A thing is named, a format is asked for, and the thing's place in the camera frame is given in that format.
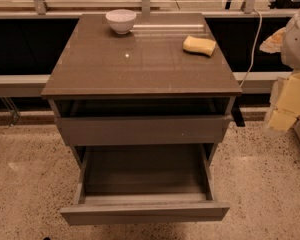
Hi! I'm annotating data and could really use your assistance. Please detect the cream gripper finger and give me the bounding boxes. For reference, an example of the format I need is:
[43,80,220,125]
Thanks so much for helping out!
[264,71,300,137]
[260,27,286,54]

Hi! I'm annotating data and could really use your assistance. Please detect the yellow sponge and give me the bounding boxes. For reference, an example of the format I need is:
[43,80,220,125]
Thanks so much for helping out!
[183,36,216,57]

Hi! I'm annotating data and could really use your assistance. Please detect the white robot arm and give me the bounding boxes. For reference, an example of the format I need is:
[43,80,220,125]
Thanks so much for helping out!
[260,9,300,137]

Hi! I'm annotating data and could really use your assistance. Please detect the grey middle drawer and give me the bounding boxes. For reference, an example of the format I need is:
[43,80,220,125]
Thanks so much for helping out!
[51,100,233,147]

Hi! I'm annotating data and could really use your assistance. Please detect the grey drawer cabinet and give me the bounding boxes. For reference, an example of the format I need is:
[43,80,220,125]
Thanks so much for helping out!
[42,14,241,157]

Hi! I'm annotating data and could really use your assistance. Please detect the open grey lower drawer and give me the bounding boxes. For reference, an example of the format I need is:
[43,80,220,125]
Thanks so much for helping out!
[60,144,229,225]

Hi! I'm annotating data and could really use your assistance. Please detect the white ceramic bowl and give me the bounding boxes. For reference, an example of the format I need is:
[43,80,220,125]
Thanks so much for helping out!
[106,9,136,34]

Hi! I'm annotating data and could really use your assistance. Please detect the grey metal railing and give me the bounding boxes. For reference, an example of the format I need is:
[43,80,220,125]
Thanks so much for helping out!
[0,72,290,98]

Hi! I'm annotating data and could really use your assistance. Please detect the white cable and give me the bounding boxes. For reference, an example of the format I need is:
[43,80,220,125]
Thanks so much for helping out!
[238,7,264,88]

